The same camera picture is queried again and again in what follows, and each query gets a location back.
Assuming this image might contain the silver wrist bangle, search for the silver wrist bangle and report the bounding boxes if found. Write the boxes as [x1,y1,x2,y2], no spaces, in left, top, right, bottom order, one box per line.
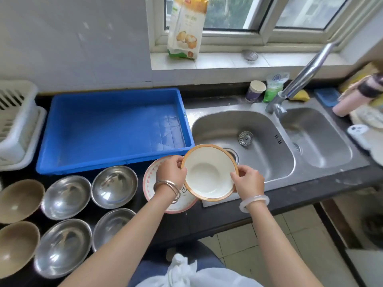
[153,179,181,204]

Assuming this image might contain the green detergent pouch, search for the green detergent pouch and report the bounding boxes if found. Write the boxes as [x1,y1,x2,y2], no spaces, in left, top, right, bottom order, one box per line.
[263,72,290,104]

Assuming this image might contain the blue plastic tray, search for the blue plastic tray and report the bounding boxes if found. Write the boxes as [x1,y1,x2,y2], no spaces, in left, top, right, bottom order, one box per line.
[36,88,195,176]

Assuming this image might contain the blue soap dish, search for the blue soap dish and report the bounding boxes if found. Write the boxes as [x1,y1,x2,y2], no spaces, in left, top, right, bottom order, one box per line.
[314,88,342,107]

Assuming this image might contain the person's right hand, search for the person's right hand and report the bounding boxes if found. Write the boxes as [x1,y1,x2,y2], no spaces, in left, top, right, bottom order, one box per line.
[229,165,265,204]

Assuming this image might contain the yellow sponge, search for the yellow sponge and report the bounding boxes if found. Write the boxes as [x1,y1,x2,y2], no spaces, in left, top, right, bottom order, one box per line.
[288,89,310,102]

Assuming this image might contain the white window frame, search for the white window frame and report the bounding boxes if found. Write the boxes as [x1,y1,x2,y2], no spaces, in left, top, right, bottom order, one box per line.
[146,0,383,54]

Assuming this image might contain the person's right forearm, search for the person's right forearm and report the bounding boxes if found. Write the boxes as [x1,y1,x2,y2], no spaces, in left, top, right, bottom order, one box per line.
[244,204,324,287]

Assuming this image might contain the pink rimmed elephant print bowl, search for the pink rimmed elephant print bowl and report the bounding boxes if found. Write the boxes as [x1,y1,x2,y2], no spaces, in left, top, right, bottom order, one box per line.
[142,156,199,214]

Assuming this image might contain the chrome faucet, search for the chrome faucet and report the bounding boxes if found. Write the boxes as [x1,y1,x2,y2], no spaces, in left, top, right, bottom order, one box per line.
[265,41,342,118]

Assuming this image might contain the black countertop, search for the black countertop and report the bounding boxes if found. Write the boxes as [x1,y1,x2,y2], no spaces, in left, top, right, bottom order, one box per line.
[0,82,383,287]

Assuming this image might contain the person's white shirt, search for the person's white shirt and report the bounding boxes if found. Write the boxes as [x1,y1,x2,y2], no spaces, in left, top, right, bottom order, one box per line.
[136,253,264,287]

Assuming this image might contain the white tiled window sill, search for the white tiled window sill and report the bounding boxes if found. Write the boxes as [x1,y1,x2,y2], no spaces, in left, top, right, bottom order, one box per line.
[149,50,357,80]

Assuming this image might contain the stainless steel double sink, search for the stainless steel double sink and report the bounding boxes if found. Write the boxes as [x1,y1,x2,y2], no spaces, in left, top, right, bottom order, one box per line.
[185,98,371,208]

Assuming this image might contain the pink bottle with dark band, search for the pink bottle with dark band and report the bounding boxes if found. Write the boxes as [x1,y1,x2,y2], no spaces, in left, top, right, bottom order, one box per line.
[332,73,383,118]

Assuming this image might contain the purple paper cup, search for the purple paper cup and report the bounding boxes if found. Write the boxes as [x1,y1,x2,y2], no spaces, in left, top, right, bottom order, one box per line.
[245,80,267,104]

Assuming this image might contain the white round plastic gadget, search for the white round plastic gadget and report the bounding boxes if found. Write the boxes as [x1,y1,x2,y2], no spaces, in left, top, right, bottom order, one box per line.
[347,124,371,150]

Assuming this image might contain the person's blue trousers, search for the person's blue trousers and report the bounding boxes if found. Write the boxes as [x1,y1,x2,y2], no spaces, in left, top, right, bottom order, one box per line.
[128,240,227,287]

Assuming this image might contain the person's left forearm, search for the person's left forearm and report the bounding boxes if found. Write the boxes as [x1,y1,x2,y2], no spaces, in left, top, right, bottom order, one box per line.
[58,194,180,287]

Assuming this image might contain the white jade bangle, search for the white jade bangle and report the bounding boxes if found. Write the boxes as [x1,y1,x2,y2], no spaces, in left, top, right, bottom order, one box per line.
[239,195,270,214]

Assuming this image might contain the person's left hand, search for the person's left hand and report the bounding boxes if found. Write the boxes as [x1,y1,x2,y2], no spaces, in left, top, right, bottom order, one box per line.
[155,155,188,195]

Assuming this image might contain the tan bowl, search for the tan bowl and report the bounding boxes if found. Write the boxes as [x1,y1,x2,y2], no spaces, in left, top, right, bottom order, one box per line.
[0,179,45,224]
[0,221,41,280]

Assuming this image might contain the white and yellow flour bag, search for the white and yellow flour bag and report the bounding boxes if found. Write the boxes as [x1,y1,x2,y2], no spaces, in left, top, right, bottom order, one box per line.
[167,0,209,60]

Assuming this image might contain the cream bowl with orange rim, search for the cream bowl with orange rim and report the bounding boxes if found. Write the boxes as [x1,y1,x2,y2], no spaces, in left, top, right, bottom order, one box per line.
[180,143,239,202]

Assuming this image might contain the stainless steel bowl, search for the stainless steel bowl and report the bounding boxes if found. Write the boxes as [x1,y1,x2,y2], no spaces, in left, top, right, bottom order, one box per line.
[33,218,93,280]
[91,208,137,253]
[91,165,139,210]
[41,175,92,221]

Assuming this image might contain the white plastic dish rack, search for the white plastic dish rack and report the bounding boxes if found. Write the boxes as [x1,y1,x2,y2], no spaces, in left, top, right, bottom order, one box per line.
[0,80,39,166]

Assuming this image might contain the metal sink strainer plug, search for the metal sink strainer plug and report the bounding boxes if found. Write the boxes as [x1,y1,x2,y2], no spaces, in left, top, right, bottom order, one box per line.
[238,130,254,146]

